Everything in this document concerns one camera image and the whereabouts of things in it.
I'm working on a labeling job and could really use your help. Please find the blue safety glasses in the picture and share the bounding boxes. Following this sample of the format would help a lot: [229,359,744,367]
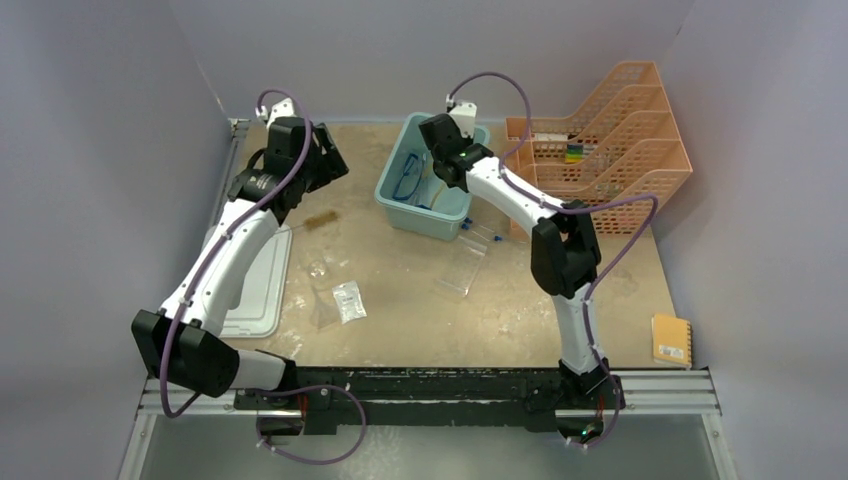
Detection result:
[391,153,423,201]

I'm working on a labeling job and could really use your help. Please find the amber rubber tubing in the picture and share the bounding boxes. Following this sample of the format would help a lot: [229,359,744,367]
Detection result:
[421,183,464,210]

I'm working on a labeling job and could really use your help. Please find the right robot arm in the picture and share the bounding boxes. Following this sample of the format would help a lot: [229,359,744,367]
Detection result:
[419,113,615,407]

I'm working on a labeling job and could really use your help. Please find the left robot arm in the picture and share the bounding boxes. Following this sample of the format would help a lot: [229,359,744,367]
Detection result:
[131,117,349,409]

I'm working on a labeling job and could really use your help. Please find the brown test tube brush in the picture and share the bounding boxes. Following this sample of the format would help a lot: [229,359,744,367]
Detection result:
[290,210,340,232]

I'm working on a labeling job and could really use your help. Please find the teal plastic bin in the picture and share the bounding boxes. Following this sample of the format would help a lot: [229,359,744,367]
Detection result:
[374,112,471,241]

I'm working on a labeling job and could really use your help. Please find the blue capped test tube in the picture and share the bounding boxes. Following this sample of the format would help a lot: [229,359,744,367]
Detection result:
[461,217,504,242]

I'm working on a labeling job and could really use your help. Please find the clear plastic funnel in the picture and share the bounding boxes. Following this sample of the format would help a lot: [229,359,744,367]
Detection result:
[306,259,340,330]

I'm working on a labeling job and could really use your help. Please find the clear acrylic tube rack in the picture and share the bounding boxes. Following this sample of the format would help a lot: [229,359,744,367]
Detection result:
[435,224,497,298]

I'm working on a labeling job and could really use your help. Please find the markers in organizer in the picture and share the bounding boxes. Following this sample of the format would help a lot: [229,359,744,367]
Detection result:
[565,143,596,164]

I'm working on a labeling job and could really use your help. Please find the white plastic bin lid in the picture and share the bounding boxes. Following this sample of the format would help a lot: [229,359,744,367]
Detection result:
[186,220,291,338]

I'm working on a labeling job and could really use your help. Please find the small white packet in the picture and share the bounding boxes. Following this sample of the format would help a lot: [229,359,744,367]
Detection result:
[332,281,367,324]

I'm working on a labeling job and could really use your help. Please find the orange plastic file organizer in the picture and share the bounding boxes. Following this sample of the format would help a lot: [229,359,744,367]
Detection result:
[505,61,693,206]

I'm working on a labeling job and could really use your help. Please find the yellow spiral notebook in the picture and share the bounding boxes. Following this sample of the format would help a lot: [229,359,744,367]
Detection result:
[651,314,693,369]

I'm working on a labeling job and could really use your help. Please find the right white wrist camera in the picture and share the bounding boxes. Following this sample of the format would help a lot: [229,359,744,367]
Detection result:
[446,95,477,139]

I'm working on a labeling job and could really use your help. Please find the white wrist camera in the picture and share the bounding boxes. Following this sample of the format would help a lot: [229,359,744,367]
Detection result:
[255,97,296,128]
[446,95,477,139]

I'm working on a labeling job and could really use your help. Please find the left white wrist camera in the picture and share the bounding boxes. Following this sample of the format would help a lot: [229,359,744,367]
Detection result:
[255,97,296,128]

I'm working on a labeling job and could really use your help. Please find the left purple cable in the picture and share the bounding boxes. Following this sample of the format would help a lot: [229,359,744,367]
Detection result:
[159,88,314,420]

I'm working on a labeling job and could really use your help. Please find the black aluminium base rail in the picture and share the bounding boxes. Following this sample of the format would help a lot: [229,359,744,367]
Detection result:
[168,366,720,439]

